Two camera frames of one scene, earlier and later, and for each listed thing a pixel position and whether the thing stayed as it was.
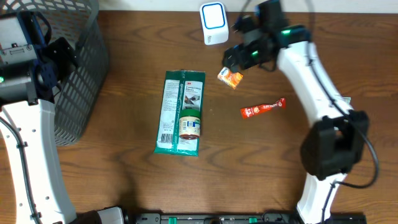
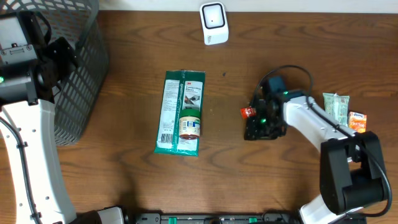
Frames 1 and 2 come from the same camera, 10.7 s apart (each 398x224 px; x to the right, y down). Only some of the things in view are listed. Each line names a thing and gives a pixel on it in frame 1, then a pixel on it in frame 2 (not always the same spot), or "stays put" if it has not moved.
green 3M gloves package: x=183 y=90 stays put
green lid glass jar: x=189 y=124 stays put
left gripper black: x=61 y=57 stays put
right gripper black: x=244 y=49 to x=255 y=132
